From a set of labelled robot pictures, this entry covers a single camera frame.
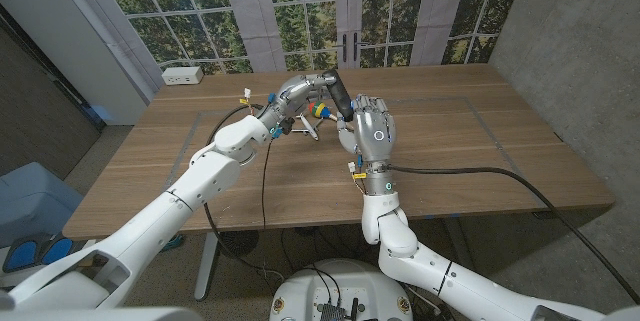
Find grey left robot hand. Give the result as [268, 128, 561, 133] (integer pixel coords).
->
[259, 70, 341, 135]

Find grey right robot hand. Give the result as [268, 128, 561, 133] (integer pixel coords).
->
[337, 93, 397, 165]

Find black TV remote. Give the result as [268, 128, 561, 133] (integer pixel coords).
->
[323, 69, 355, 123]

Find colourful striped wooden maraca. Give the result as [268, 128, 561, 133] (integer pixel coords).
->
[307, 100, 339, 123]

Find white toy airplane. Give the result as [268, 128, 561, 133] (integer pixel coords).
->
[292, 113, 321, 142]

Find printed window forest backdrop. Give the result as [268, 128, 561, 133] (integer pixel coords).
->
[89, 0, 531, 75]

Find white power outlet box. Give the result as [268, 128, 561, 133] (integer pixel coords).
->
[161, 65, 205, 86]

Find grey table leg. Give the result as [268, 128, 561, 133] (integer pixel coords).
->
[444, 218, 479, 265]

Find white robot torso base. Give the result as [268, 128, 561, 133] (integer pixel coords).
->
[269, 259, 414, 321]

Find round black floor fan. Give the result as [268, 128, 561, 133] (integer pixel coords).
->
[219, 229, 260, 260]

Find white table leg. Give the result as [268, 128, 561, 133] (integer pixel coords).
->
[193, 231, 222, 302]

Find blue-grey padded seat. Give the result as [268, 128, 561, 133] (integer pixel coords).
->
[0, 161, 85, 248]

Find blue foot pedal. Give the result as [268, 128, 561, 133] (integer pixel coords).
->
[2, 233, 76, 275]

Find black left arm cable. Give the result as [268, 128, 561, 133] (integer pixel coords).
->
[203, 104, 286, 282]

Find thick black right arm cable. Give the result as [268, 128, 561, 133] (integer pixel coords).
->
[387, 163, 640, 305]

